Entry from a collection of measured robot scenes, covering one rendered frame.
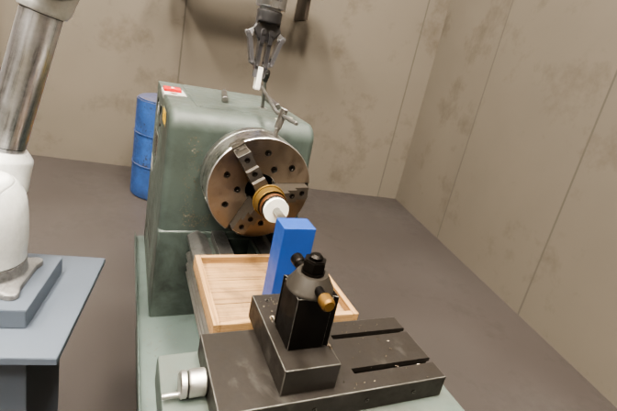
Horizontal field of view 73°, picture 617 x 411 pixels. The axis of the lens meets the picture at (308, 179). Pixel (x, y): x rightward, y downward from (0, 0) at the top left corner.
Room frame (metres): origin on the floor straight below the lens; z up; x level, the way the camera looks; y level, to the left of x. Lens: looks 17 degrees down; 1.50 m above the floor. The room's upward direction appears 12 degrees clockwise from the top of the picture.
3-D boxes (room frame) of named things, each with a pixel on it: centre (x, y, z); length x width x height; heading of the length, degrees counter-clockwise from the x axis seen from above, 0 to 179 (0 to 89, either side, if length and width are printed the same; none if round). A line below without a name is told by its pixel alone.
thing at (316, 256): (0.62, -0.04, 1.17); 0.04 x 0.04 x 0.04
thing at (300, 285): (0.62, -0.04, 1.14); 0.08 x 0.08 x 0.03
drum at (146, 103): (3.58, 1.29, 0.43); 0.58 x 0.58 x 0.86
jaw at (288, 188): (1.18, 0.04, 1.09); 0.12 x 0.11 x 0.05; 116
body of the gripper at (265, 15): (1.33, 0.22, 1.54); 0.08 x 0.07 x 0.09; 116
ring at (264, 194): (1.08, 0.09, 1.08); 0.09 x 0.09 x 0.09; 26
